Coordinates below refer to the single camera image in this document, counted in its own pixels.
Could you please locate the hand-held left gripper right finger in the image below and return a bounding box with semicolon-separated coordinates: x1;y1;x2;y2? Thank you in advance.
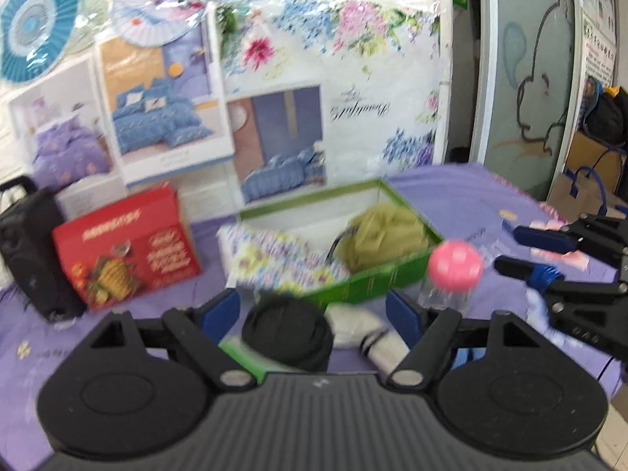
385;289;537;388

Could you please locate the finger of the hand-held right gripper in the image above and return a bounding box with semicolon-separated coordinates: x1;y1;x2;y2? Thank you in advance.
493;255;628;315
511;215;628;268

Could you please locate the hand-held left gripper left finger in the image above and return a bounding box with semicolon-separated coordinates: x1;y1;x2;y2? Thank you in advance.
91;288;261;393

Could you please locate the green cardboard box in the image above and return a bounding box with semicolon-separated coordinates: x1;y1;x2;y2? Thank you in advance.
237;178;445;309

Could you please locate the white towel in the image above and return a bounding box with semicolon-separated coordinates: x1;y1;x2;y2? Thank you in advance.
324;304;410;374

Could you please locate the black lidded cup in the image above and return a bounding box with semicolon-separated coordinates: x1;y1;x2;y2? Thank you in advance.
240;293;335;372

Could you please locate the olive green cloth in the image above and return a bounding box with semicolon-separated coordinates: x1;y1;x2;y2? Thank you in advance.
336;203;435;274

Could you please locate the clear bottle with pink cap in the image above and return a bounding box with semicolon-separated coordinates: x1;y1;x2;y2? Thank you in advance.
417;239;486;312

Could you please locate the floral printed cloth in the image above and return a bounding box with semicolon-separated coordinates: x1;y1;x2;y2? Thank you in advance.
218;223;351;289

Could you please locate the purple floral bedsheet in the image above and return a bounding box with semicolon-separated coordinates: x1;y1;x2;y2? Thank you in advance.
0;162;628;452

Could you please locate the brown cardboard box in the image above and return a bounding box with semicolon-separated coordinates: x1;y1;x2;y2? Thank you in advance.
564;130;628;192

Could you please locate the red printed carton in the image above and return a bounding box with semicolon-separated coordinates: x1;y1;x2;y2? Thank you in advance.
51;183;203;311

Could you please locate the black backpack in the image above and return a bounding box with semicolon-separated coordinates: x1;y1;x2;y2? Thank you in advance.
583;77;628;149

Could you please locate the glass door with cartoon drawing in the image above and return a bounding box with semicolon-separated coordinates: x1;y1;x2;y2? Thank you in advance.
470;0;586;203

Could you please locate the black portable speaker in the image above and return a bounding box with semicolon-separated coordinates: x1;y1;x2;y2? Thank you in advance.
0;177;88;323

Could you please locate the blue bedding poster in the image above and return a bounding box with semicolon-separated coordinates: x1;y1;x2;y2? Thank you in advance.
95;24;236;190

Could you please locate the floral bedding package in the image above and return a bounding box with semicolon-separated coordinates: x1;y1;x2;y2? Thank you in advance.
216;0;442;205

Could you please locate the purple bedding poster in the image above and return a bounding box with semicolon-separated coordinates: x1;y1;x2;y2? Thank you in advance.
7;56;126;209

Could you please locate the white flower-painted round fan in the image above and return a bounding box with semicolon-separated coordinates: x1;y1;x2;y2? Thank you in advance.
112;0;208;49

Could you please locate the pale green round fan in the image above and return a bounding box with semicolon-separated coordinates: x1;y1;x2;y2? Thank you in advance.
61;0;110;56

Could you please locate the teal round fan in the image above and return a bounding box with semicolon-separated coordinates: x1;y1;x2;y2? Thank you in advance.
0;0;85;84

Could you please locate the paper bag with blue handle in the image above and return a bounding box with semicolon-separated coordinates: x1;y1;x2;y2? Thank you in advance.
546;167;628;221

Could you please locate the wall notice sheet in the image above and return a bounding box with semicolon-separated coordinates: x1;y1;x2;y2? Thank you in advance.
578;0;628;86

